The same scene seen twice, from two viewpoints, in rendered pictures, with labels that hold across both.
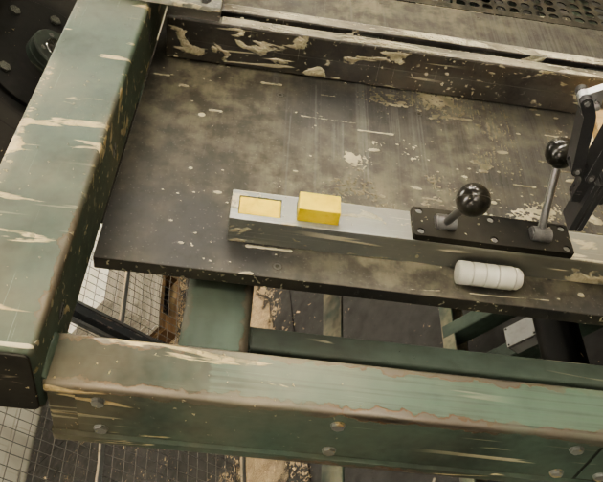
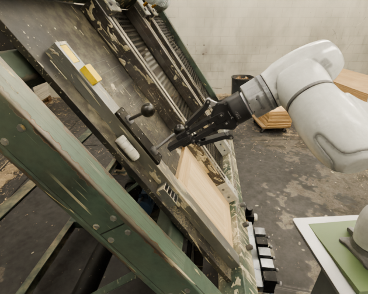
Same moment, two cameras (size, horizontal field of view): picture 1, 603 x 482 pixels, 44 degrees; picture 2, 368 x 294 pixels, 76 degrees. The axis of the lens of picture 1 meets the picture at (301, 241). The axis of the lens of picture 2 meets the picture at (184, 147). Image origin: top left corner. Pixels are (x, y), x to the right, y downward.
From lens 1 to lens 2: 0.32 m
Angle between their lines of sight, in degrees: 29
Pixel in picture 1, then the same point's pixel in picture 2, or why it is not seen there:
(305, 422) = (6, 113)
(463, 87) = (159, 107)
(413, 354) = not seen: hidden behind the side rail
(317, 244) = (78, 85)
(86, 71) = not seen: outside the picture
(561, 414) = (119, 199)
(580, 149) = (193, 118)
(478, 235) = (135, 132)
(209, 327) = not seen: hidden behind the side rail
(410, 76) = (148, 90)
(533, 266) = (143, 158)
